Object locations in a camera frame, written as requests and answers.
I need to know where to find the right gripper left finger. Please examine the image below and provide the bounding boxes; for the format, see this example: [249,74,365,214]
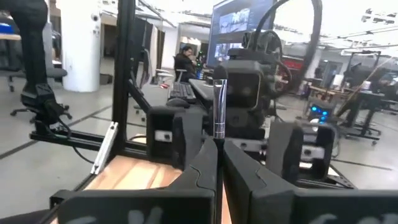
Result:
[57,138,219,224]

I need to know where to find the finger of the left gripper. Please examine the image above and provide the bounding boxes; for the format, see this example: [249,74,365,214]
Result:
[266,120,305,185]
[172,107,208,171]

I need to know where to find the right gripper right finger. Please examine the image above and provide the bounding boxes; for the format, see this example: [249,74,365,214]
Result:
[222,139,398,224]

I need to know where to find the fan-head makeup brush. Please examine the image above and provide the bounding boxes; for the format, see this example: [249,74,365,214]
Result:
[212,64,229,147]

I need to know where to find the black computer mouse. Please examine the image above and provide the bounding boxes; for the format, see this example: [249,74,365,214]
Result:
[165,97,191,110]

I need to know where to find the black keyboard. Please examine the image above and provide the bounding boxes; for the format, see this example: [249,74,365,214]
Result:
[167,81,197,104]

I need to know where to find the grey desk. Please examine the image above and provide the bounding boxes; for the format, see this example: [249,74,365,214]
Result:
[166,77,218,110]

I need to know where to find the black device with blue lights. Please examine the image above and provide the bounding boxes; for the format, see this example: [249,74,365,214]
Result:
[306,98,332,125]

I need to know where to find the person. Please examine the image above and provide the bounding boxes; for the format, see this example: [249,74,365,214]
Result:
[173,45,197,83]

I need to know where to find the red storage shelf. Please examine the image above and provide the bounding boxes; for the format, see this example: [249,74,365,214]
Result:
[281,57,305,72]

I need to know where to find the long wooden pole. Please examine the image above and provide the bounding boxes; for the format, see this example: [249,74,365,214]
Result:
[335,57,393,118]

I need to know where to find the computer monitor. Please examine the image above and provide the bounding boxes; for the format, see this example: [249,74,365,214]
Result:
[206,0,276,68]

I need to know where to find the white round column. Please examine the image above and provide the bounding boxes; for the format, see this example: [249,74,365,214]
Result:
[60,0,103,93]

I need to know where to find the grey office chair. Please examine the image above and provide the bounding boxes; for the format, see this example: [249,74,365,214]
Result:
[0,21,73,124]

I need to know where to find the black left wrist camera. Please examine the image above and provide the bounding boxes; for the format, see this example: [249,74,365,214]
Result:
[221,58,266,110]

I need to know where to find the silver metal bracket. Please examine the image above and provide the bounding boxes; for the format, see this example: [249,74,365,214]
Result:
[90,121,119,175]

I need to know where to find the black aluminium table frame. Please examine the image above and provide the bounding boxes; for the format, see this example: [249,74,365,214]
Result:
[29,0,357,190]

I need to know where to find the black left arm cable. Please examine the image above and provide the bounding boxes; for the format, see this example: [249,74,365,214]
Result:
[253,0,323,94]

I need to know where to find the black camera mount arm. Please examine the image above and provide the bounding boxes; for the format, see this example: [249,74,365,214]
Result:
[0,0,73,139]

